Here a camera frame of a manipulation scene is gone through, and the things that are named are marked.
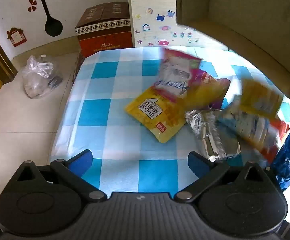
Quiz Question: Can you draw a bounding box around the dark blue snack packet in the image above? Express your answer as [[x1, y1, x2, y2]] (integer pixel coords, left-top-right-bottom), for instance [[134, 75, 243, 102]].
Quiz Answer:
[[270, 127, 290, 190]]

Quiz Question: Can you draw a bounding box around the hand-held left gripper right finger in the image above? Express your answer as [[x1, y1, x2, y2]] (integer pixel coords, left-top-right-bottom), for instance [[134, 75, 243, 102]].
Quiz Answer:
[[174, 152, 277, 203]]

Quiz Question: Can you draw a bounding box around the cream cabinet with stickers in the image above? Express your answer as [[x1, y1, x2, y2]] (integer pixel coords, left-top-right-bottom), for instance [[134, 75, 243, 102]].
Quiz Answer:
[[125, 0, 203, 48]]

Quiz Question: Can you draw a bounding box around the yellow snack packet white label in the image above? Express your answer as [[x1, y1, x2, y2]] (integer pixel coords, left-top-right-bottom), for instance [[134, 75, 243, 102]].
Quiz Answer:
[[124, 85, 187, 143]]

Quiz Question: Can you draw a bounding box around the pink and white snack packet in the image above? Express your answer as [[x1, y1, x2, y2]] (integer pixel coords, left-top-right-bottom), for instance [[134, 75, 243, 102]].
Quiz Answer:
[[155, 48, 202, 99]]

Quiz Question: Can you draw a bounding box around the brown printed carton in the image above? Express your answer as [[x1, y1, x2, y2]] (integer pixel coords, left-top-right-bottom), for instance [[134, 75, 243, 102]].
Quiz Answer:
[[74, 2, 133, 58]]

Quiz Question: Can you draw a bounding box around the red house socket sticker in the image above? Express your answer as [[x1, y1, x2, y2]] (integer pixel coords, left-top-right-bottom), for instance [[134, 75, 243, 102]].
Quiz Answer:
[[6, 27, 27, 47]]

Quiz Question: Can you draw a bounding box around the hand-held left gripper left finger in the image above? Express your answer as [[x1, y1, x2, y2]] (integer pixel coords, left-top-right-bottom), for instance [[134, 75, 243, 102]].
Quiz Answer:
[[16, 149, 108, 203]]

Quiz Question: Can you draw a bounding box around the clear plastic bag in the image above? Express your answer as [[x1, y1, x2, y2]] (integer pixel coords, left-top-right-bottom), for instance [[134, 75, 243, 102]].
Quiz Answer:
[[22, 55, 63, 99]]

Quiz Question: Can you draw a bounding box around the purple snack packet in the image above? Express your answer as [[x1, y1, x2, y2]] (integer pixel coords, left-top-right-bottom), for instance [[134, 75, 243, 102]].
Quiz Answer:
[[185, 68, 232, 111]]

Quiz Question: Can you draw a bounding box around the silver foil snack packet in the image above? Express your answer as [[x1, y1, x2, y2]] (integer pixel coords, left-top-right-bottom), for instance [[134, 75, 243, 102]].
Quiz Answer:
[[184, 109, 241, 162]]

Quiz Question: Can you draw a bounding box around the orange red snack packet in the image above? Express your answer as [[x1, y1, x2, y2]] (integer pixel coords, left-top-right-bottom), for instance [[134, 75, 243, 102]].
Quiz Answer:
[[216, 102, 290, 163]]

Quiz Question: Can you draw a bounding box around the blue checked tablecloth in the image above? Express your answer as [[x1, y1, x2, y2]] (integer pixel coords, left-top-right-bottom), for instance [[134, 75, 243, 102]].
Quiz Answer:
[[49, 46, 290, 200]]

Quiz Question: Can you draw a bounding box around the black vase wall sticker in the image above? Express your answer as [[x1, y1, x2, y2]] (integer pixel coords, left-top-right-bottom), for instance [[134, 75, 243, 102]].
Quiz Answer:
[[27, 0, 63, 37]]

